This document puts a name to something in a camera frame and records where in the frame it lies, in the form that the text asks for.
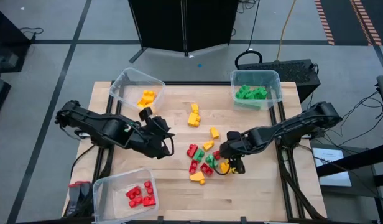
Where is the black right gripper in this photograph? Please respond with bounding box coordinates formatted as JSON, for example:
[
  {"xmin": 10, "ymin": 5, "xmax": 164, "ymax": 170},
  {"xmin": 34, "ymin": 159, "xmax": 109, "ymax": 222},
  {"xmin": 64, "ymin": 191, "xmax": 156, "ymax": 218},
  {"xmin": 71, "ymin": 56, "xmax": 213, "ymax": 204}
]
[{"xmin": 219, "ymin": 131, "xmax": 253, "ymax": 174}]

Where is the clear plastic bin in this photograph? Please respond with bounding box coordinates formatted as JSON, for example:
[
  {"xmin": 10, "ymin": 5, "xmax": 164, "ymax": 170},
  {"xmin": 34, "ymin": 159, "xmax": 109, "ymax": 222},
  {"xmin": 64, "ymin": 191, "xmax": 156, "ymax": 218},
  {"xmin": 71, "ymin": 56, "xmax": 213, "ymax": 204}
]
[
  {"xmin": 91, "ymin": 167, "xmax": 160, "ymax": 223},
  {"xmin": 109, "ymin": 67, "xmax": 167, "ymax": 113},
  {"xmin": 230, "ymin": 69, "xmax": 283, "ymax": 111}
]

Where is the black cabinet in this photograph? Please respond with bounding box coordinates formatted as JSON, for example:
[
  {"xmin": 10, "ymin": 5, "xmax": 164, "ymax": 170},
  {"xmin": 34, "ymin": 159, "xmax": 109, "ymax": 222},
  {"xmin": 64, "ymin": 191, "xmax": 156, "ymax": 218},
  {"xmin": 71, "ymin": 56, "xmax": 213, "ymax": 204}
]
[{"xmin": 0, "ymin": 6, "xmax": 32, "ymax": 74}]

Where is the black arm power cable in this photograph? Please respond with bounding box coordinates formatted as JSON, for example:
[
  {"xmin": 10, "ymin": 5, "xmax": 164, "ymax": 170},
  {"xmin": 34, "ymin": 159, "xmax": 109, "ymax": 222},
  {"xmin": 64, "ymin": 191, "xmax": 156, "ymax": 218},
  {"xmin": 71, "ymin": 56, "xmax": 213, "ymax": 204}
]
[
  {"xmin": 70, "ymin": 143, "xmax": 98, "ymax": 180},
  {"xmin": 337, "ymin": 90, "xmax": 383, "ymax": 147}
]

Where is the long green four-stud block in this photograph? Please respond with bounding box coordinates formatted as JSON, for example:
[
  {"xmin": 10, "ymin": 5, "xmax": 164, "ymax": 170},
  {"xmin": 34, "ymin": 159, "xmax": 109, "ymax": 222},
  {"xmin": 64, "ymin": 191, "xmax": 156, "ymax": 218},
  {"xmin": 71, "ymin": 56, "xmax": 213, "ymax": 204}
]
[{"xmin": 235, "ymin": 84, "xmax": 251, "ymax": 100}]

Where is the yellow two-stud block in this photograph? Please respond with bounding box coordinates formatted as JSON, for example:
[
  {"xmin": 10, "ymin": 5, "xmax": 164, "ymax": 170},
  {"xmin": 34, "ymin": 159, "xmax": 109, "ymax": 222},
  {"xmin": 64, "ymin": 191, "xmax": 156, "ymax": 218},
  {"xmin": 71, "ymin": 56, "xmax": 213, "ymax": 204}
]
[{"xmin": 187, "ymin": 111, "xmax": 201, "ymax": 128}]

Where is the black equipment case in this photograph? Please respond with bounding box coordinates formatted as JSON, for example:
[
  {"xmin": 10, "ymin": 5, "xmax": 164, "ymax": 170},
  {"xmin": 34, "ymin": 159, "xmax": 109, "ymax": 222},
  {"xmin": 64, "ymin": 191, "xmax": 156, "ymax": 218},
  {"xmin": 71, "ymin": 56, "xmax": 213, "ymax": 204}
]
[{"xmin": 0, "ymin": 76, "xmax": 12, "ymax": 124}]

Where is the black striped floor mat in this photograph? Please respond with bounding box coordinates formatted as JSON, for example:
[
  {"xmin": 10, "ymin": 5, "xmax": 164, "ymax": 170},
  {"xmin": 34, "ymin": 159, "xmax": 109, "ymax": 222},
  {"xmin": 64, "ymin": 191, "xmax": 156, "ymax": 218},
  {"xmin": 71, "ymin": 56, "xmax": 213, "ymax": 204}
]
[{"xmin": 314, "ymin": 0, "xmax": 383, "ymax": 47}]

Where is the black folding screen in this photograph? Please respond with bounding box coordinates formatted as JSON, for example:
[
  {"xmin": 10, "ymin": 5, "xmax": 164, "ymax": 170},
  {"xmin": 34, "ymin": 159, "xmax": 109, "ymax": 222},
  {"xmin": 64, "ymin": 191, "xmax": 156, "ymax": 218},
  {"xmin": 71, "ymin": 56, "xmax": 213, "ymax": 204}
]
[{"xmin": 127, "ymin": 0, "xmax": 239, "ymax": 58}]

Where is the black rig beam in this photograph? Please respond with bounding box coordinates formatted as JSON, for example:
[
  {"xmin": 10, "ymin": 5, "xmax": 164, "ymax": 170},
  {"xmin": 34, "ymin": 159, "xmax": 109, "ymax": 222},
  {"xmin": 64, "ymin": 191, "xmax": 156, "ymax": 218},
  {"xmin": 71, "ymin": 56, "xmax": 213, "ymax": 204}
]
[{"xmin": 315, "ymin": 151, "xmax": 383, "ymax": 178}]

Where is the black computer case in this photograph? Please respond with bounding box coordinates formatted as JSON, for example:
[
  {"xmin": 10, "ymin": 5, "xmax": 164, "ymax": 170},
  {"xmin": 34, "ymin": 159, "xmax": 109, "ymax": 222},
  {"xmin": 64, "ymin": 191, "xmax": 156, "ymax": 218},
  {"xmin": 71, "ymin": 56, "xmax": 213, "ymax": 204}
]
[{"xmin": 238, "ymin": 58, "xmax": 321, "ymax": 102}]

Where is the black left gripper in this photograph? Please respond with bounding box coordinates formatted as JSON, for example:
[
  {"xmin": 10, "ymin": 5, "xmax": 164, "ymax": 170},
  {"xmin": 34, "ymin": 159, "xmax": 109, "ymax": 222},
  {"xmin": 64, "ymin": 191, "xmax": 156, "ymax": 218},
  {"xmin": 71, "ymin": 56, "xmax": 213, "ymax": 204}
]
[{"xmin": 139, "ymin": 107, "xmax": 175, "ymax": 141}]

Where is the black hanging cable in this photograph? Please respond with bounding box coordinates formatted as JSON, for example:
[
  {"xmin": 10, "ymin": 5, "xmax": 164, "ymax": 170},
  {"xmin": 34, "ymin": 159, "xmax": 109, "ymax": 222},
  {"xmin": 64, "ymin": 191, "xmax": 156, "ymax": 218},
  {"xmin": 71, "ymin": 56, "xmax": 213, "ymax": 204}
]
[{"xmin": 234, "ymin": 0, "xmax": 264, "ymax": 70}]

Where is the black clamp with red top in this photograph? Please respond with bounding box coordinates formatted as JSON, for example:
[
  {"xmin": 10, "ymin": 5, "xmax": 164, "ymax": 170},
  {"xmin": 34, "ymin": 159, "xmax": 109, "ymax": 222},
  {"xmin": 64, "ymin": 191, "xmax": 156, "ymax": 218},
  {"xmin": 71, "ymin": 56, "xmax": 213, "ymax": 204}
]
[{"xmin": 68, "ymin": 182, "xmax": 82, "ymax": 216}]

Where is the black aluminium table frame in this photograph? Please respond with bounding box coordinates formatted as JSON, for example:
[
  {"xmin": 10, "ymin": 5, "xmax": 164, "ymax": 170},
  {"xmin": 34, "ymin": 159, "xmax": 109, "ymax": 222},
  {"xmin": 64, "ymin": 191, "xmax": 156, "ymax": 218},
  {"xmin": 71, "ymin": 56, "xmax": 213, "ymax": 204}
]
[{"xmin": 62, "ymin": 80, "xmax": 328, "ymax": 224}]

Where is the yellow hanging cable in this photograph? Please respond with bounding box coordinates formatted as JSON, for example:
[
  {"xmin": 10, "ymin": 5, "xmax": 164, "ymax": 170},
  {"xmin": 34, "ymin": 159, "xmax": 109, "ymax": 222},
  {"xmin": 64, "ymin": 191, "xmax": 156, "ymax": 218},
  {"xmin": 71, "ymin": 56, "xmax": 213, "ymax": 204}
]
[{"xmin": 275, "ymin": 0, "xmax": 297, "ymax": 62}]

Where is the white screen tablet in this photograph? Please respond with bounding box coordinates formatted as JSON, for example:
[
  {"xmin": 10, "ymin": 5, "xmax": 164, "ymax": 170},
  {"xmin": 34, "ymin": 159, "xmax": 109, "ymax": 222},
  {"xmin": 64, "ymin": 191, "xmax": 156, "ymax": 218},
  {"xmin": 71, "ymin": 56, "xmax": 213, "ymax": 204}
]
[{"xmin": 311, "ymin": 147, "xmax": 353, "ymax": 187}]

